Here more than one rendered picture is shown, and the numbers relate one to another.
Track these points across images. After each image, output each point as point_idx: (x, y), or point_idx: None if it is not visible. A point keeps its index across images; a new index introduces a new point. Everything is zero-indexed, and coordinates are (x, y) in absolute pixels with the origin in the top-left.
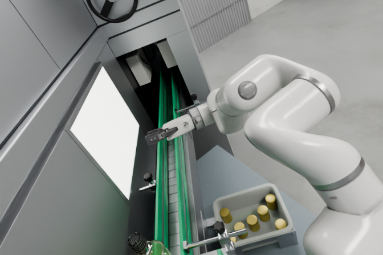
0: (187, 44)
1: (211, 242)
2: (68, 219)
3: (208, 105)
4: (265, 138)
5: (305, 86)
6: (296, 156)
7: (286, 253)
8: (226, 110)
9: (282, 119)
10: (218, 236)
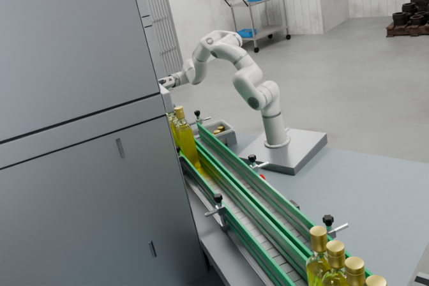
0: (155, 50)
1: (193, 123)
2: None
3: (182, 71)
4: (218, 46)
5: (230, 35)
6: (228, 50)
7: (231, 147)
8: (200, 53)
9: (223, 43)
10: (196, 119)
